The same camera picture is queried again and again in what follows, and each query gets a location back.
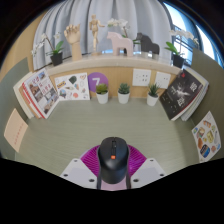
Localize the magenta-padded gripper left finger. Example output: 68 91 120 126
59 145 102 190

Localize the white wall socket plate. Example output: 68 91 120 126
154 71 172 90
132 68 152 88

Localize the black computer mouse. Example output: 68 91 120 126
96 136 130 185

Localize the small potted green plant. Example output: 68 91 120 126
117 82 131 105
146 82 161 107
95 83 110 105

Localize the grey curtain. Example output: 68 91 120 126
33 0 174 71

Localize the beige book with red text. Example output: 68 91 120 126
3 107 29 154

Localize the wooden hand model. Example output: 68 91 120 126
63 23 83 62

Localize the black cover book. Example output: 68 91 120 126
158 69 204 121

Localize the thick white book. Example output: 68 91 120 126
13 71 36 120

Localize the grey-green desk partition panel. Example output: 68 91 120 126
0 57 31 158
186 48 224 161

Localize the wooden artist mannequin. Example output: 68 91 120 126
88 13 106 56

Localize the purple mouse pad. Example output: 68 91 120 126
99 176 129 192

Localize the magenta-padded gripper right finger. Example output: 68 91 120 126
125 145 167 190

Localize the white sticker poster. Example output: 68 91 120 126
53 72 91 102

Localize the black wooden horse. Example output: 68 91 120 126
134 32 161 56

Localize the round purple number sign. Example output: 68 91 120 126
87 71 109 94

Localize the white book with photo cover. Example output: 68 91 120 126
22 67 60 120

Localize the white orchid in black pot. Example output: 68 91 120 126
30 32 65 67
164 28 200 69
107 18 141 46

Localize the pink wooden horse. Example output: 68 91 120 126
106 31 135 57

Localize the colourful sticker card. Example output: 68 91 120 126
191 110 222 163

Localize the dark framed window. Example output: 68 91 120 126
163 1 221 68

